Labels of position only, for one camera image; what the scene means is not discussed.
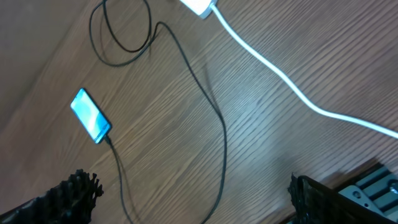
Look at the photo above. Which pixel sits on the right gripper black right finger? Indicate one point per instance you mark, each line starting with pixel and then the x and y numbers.
pixel 315 203

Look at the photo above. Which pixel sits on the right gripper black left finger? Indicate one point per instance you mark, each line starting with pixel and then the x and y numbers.
pixel 71 201

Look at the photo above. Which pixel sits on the black Galaxy smartphone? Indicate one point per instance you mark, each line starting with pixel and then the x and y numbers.
pixel 90 116

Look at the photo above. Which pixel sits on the white power strip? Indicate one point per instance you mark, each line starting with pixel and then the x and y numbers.
pixel 201 8

